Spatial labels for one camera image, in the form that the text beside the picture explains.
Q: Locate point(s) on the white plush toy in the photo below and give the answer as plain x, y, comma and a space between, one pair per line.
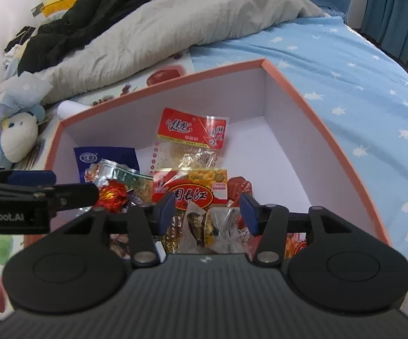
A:
16, 137

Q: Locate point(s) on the black white clothes pile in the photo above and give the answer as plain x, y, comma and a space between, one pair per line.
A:
20, 37

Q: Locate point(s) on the dark red snack wrapper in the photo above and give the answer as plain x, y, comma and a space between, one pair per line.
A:
239, 186

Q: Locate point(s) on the blue snack packet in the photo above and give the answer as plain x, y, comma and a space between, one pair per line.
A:
87, 159

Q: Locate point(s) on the grey blanket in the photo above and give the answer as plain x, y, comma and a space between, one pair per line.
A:
189, 24

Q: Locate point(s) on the orange cardboard box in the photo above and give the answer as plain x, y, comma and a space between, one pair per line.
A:
285, 141

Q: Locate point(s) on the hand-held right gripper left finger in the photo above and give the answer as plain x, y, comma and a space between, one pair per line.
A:
165, 213

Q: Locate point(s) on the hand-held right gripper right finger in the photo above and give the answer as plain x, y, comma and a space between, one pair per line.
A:
250, 215

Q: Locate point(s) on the grey wall socket plate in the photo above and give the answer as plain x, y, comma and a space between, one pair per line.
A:
37, 9

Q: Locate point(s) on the large red yellow snack packet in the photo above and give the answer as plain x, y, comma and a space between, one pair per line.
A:
189, 192

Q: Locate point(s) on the blue star-print bed sheet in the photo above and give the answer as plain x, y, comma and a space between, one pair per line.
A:
348, 95

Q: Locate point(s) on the red-top clear snack packet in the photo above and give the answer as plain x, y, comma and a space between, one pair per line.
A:
186, 127

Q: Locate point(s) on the clear packet with dark filling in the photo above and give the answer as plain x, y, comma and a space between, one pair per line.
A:
204, 229

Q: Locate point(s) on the black coat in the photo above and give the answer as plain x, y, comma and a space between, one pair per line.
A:
84, 17

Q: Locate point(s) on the fruit print mat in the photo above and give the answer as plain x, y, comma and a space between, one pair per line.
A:
2, 254

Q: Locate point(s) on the red foil candy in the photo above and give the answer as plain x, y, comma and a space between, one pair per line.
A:
114, 196

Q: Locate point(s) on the white tube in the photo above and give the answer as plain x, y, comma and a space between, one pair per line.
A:
68, 107

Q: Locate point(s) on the silver green snack packet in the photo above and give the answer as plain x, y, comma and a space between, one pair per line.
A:
133, 182

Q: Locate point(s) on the light blue star-print cloth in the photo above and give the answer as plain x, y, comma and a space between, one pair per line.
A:
24, 88

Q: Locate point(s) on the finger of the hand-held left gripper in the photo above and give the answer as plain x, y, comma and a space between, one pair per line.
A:
31, 177
76, 195

